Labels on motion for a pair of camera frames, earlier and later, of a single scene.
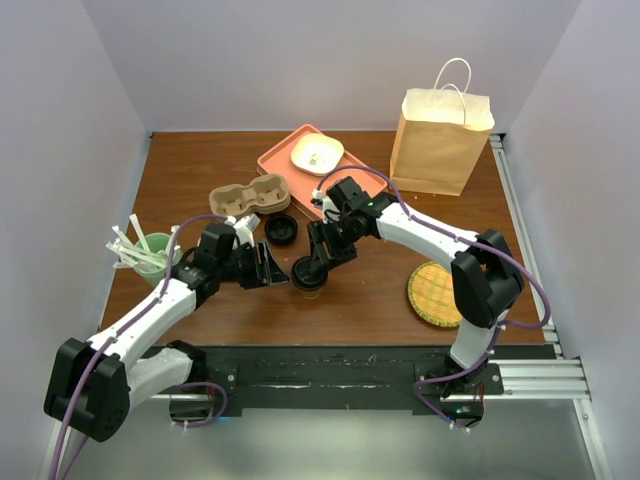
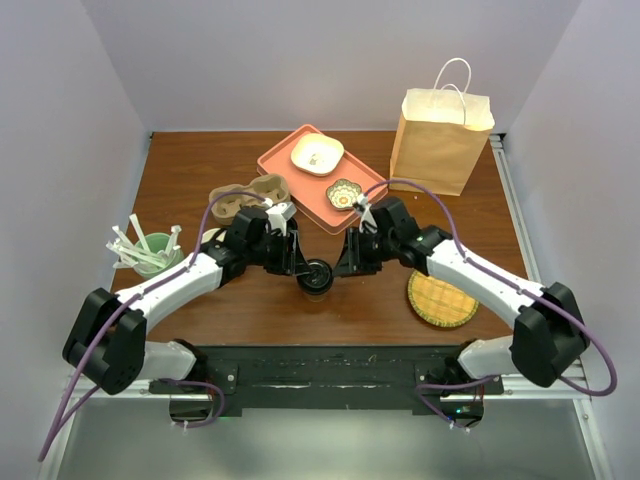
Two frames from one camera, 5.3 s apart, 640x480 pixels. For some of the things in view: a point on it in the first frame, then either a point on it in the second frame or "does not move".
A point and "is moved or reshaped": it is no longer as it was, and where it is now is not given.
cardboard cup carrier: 266,194 does not move
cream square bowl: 316,154 does not move
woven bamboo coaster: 430,293 does not move
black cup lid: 308,274 is moved or reshaped
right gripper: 319,233 → 352,260
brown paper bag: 441,134 does not move
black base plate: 331,378 does not move
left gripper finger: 276,272 → 301,267
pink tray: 279,162 does not move
